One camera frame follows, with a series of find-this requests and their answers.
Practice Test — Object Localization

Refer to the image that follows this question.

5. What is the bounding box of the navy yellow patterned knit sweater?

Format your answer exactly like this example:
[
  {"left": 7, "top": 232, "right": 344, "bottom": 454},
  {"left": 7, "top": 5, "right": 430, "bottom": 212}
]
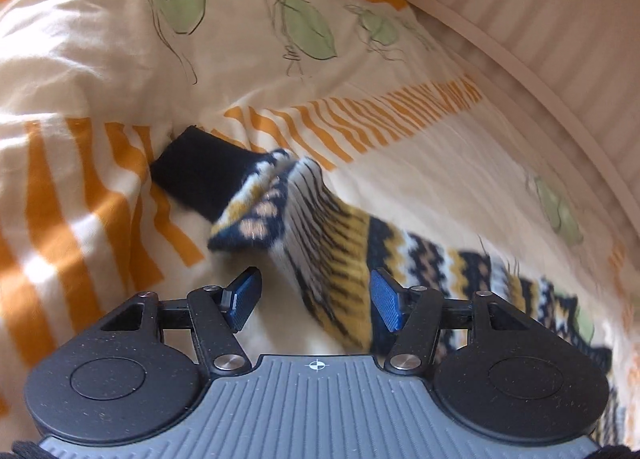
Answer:
[{"left": 151, "top": 127, "right": 617, "bottom": 445}]

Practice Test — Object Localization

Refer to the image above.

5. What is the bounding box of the white leaf-print duvet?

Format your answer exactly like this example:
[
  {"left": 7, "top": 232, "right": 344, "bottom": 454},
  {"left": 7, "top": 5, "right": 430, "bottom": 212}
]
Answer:
[{"left": 1, "top": 0, "right": 639, "bottom": 447}]

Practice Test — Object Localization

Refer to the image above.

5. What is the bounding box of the white wooden bed frame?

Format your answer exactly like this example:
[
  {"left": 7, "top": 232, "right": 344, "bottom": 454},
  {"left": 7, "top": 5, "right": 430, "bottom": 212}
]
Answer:
[{"left": 408, "top": 0, "right": 639, "bottom": 222}]

